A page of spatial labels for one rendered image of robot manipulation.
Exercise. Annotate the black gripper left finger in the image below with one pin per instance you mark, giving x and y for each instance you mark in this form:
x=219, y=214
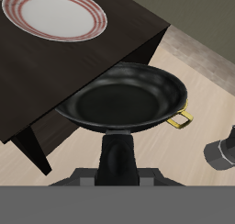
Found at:
x=82, y=176

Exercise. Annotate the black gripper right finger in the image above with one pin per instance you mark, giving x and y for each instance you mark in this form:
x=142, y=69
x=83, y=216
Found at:
x=151, y=176

